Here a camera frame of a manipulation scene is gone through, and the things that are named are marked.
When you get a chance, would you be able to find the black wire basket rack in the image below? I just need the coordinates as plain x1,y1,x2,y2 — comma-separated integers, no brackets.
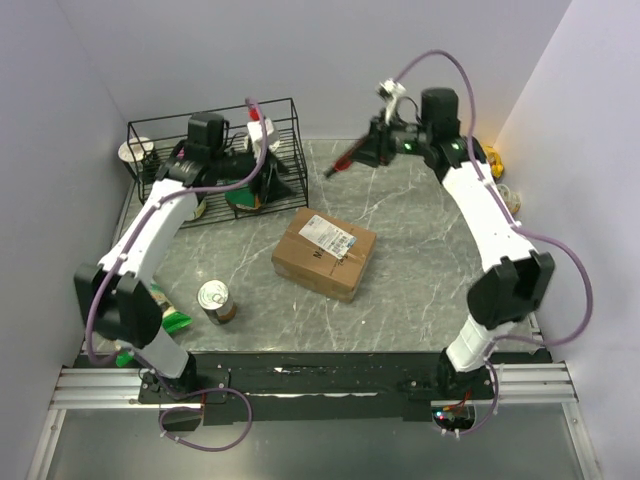
127,97,309,228

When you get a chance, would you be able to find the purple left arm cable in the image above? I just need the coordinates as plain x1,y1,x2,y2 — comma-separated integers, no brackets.
84,96,274,454

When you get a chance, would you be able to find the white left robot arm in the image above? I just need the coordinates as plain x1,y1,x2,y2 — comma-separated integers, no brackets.
74,104,289,402

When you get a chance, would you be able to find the green chips bag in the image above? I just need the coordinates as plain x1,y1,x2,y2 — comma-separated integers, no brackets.
115,279,192,373

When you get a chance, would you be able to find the Chobani yogurt cup right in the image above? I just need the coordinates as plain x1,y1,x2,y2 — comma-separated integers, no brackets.
497,184,521,215

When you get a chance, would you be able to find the brown cardboard express box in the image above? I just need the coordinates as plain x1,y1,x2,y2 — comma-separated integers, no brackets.
271,207,377,303

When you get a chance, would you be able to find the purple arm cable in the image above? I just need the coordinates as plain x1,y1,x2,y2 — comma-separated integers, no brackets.
84,96,274,454
394,48,596,441

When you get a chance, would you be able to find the white paper cup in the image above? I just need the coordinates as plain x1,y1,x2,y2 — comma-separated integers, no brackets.
117,136,155,178

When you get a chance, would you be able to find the red black utility knife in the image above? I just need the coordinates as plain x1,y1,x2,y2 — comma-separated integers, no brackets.
324,137,366,179

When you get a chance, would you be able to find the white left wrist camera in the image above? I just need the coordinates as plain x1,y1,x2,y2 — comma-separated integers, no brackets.
244,107,281,157

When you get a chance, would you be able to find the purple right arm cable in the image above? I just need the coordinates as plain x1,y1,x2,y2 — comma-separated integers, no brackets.
394,48,596,441

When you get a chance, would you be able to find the yellow Lays chips bag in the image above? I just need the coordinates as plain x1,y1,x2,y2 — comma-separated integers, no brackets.
482,145,504,180

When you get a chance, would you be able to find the green lid canister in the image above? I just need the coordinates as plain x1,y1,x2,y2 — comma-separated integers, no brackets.
224,186,263,214

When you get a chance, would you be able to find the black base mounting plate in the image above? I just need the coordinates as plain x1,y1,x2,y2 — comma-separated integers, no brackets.
138,352,494,426

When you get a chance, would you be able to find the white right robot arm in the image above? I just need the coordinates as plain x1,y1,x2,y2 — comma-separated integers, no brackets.
349,80,555,399

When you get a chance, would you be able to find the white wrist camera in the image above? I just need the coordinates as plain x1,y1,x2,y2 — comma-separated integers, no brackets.
244,107,281,157
376,78,406,124

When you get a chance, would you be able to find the aluminium frame rail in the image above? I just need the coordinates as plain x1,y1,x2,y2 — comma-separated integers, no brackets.
27,348,578,479

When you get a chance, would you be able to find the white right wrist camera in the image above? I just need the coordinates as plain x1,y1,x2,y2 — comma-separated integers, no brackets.
376,78,406,124

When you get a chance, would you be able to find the black cone object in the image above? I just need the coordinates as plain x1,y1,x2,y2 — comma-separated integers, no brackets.
141,149,161,184

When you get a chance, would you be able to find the silver tin can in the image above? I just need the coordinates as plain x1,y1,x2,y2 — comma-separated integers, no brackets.
197,280,237,325

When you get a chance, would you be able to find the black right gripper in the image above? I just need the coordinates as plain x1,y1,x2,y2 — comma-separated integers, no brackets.
347,110,432,170

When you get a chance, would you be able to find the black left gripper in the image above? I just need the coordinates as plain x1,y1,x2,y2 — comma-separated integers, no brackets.
212,142,298,205

